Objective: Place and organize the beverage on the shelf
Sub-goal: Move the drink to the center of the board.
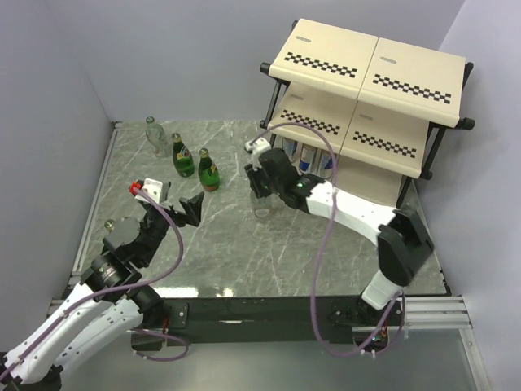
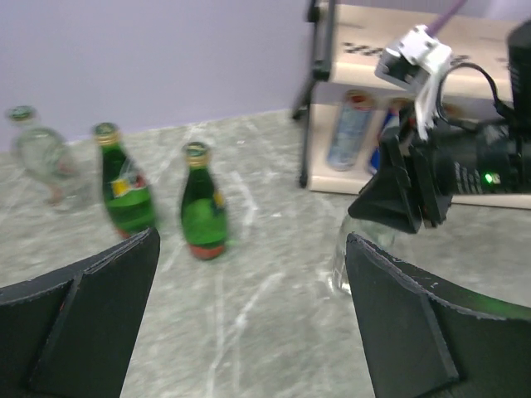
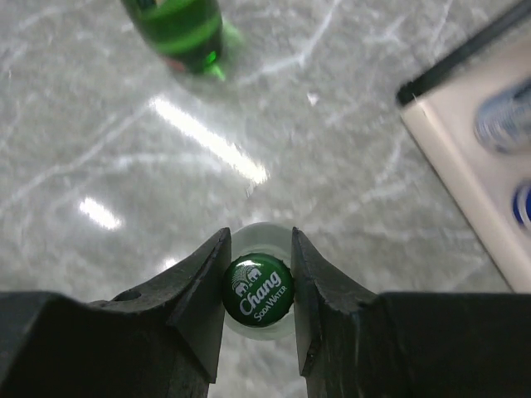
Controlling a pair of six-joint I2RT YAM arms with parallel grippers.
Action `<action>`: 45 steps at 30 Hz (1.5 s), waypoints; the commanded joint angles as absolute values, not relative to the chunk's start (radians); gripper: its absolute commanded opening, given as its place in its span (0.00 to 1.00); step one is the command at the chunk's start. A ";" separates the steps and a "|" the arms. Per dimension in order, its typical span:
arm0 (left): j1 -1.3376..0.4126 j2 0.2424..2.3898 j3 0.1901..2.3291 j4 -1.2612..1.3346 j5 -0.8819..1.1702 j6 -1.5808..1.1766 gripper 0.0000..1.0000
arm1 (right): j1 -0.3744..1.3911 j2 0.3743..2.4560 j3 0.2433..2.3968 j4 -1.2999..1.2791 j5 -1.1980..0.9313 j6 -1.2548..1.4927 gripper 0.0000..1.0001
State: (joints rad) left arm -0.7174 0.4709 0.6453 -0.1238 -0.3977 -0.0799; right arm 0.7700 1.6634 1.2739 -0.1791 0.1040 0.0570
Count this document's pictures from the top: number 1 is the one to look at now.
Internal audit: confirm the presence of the light blue drink can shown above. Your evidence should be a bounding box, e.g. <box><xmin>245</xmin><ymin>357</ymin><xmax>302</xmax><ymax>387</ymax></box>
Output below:
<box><xmin>282</xmin><ymin>138</ymin><xmax>298</xmax><ymax>160</ymax></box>

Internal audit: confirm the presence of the clear glass bottle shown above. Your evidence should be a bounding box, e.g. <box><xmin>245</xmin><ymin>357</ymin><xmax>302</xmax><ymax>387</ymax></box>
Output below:
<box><xmin>250</xmin><ymin>191</ymin><xmax>273</xmax><ymax>218</ymax></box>
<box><xmin>146</xmin><ymin>116</ymin><xmax>169</xmax><ymax>156</ymax></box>

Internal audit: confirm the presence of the green Perrier bottle front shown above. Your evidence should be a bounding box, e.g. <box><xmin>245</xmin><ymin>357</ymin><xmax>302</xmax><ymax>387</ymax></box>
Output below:
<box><xmin>198</xmin><ymin>148</ymin><xmax>221</xmax><ymax>191</ymax></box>

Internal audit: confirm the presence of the Red Bull can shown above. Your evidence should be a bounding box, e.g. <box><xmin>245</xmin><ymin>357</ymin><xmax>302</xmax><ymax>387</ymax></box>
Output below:
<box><xmin>298</xmin><ymin>144</ymin><xmax>317</xmax><ymax>174</ymax></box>

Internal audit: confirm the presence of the silver can red tab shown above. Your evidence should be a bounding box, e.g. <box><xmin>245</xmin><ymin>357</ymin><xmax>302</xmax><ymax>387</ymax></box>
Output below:
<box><xmin>317</xmin><ymin>150</ymin><xmax>335</xmax><ymax>180</ymax></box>

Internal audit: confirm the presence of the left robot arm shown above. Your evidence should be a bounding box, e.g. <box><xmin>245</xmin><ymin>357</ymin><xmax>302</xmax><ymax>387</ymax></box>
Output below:
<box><xmin>1</xmin><ymin>191</ymin><xmax>204</xmax><ymax>390</ymax></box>

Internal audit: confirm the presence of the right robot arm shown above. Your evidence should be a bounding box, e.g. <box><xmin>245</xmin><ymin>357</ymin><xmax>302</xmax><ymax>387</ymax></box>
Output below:
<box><xmin>245</xmin><ymin>138</ymin><xmax>435</xmax><ymax>325</ymax></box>

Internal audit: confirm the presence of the beige checkered shelf rack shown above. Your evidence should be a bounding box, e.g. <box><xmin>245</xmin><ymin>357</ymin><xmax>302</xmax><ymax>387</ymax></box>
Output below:
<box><xmin>260</xmin><ymin>19</ymin><xmax>475</xmax><ymax>204</ymax></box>

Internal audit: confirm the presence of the green Perrier bottle tall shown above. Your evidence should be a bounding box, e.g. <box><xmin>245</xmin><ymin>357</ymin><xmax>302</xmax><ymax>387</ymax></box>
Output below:
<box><xmin>172</xmin><ymin>133</ymin><xmax>195</xmax><ymax>178</ymax></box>

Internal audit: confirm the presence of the green bottle near left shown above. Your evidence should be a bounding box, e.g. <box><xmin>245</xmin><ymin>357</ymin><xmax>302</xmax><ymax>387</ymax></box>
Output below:
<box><xmin>104</xmin><ymin>219</ymin><xmax>116</xmax><ymax>233</ymax></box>

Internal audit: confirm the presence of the black base beam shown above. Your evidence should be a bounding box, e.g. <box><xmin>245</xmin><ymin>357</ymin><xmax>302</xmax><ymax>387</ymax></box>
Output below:
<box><xmin>141</xmin><ymin>296</ymin><xmax>384</xmax><ymax>344</ymax></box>

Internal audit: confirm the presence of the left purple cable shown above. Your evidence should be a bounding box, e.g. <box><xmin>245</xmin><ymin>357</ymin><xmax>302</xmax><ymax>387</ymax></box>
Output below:
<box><xmin>0</xmin><ymin>187</ymin><xmax>192</xmax><ymax>380</ymax></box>

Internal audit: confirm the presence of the purple cable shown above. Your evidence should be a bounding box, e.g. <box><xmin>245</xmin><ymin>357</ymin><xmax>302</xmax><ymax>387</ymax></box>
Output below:
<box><xmin>0</xmin><ymin>187</ymin><xmax>192</xmax><ymax>380</ymax></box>
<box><xmin>252</xmin><ymin>121</ymin><xmax>408</xmax><ymax>359</ymax></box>

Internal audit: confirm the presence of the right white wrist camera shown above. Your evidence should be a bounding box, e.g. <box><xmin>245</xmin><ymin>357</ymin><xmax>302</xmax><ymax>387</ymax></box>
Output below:
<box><xmin>245</xmin><ymin>138</ymin><xmax>272</xmax><ymax>170</ymax></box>

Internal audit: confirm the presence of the aluminium frame rail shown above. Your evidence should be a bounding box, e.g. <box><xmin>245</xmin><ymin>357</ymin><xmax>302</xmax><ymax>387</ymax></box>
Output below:
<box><xmin>24</xmin><ymin>121</ymin><xmax>123</xmax><ymax>391</ymax></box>

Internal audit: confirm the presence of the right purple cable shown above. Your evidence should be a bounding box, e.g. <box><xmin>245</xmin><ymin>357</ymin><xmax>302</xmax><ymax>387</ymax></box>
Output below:
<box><xmin>252</xmin><ymin>121</ymin><xmax>408</xmax><ymax>359</ymax></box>

